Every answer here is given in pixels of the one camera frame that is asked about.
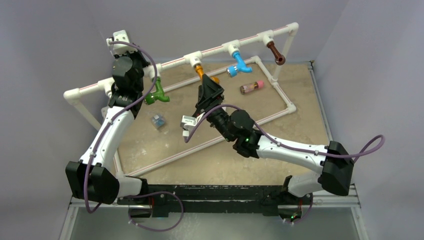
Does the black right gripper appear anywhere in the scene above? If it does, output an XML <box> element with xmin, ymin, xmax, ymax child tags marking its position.
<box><xmin>192</xmin><ymin>74</ymin><xmax>234</xmax><ymax>141</ymax></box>

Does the orange faucet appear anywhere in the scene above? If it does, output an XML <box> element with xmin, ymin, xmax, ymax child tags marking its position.
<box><xmin>193</xmin><ymin>64</ymin><xmax>220</xmax><ymax>84</ymax></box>

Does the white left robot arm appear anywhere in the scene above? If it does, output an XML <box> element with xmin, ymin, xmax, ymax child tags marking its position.
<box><xmin>65</xmin><ymin>52</ymin><xmax>149</xmax><ymax>205</ymax></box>

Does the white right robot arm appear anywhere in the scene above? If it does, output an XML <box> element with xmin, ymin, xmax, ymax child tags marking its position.
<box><xmin>193</xmin><ymin>74</ymin><xmax>354</xmax><ymax>204</ymax></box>

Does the blue faucet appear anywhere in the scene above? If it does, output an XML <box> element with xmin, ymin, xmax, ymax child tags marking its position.
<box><xmin>226</xmin><ymin>50</ymin><xmax>253</xmax><ymax>78</ymax></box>

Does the brown pink-capped tube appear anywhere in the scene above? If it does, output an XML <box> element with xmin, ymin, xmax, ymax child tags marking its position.
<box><xmin>239</xmin><ymin>80</ymin><xmax>264</xmax><ymax>95</ymax></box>

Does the green faucet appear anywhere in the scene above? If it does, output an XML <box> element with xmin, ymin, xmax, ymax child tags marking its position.
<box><xmin>144</xmin><ymin>76</ymin><xmax>170</xmax><ymax>105</ymax></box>

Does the clear blue plastic packet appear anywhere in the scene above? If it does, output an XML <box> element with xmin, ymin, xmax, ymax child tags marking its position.
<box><xmin>151</xmin><ymin>114</ymin><xmax>166</xmax><ymax>130</ymax></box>

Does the brown faucet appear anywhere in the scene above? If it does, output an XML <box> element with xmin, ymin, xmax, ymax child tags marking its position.
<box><xmin>266</xmin><ymin>41</ymin><xmax>286</xmax><ymax>66</ymax></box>

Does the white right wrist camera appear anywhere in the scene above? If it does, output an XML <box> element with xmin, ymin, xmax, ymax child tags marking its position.
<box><xmin>180</xmin><ymin>113</ymin><xmax>205</xmax><ymax>137</ymax></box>

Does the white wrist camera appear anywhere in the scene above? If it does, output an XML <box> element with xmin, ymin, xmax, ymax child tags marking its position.
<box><xmin>180</xmin><ymin>113</ymin><xmax>205</xmax><ymax>137</ymax></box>
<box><xmin>105</xmin><ymin>30</ymin><xmax>138</xmax><ymax>57</ymax></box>

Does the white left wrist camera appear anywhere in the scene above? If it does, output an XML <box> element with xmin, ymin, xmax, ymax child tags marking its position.
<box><xmin>105</xmin><ymin>30</ymin><xmax>138</xmax><ymax>57</ymax></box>

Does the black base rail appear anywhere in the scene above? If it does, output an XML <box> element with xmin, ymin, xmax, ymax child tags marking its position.
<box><xmin>71</xmin><ymin>183</ymin><xmax>362</xmax><ymax>220</ymax></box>

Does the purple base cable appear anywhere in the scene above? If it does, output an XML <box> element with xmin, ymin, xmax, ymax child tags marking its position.
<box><xmin>127</xmin><ymin>191</ymin><xmax>185</xmax><ymax>233</ymax></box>

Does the white PVC pipe frame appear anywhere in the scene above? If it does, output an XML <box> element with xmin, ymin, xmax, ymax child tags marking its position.
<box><xmin>62</xmin><ymin>22</ymin><xmax>300</xmax><ymax>176</ymax></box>

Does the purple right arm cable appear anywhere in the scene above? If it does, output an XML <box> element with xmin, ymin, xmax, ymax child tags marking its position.
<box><xmin>184</xmin><ymin>104</ymin><xmax>386</xmax><ymax>160</ymax></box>

